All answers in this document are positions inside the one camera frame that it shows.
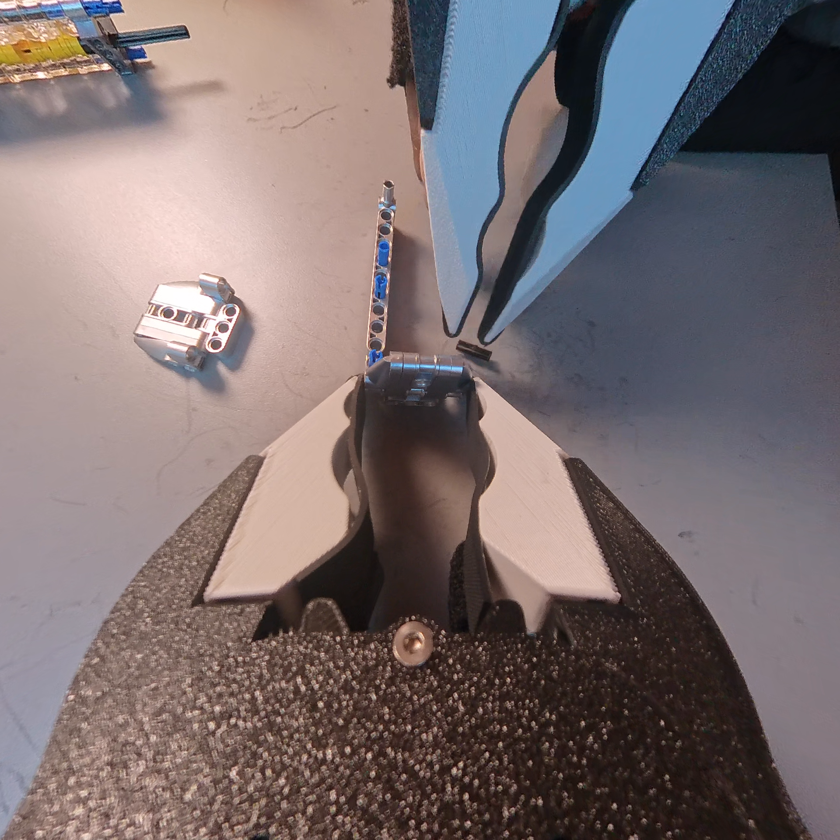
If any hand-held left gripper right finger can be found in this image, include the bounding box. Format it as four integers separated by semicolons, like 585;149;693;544
451;377;622;633

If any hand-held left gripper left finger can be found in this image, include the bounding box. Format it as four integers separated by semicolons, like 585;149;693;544
203;374;382;630

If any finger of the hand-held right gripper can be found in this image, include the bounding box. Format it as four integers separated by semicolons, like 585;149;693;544
422;0;570;337
478;0;737;347

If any long grey beam with pins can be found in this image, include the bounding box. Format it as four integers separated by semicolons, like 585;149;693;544
364;180;400;366

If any silver engine block piece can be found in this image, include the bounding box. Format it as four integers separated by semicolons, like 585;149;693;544
363;351;475;409
134;272;242;374

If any person's black clothing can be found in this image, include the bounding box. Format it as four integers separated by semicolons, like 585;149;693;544
682;26;840;155

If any transparent brick assembly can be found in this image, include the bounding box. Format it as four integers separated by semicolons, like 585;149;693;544
0;0;191;84

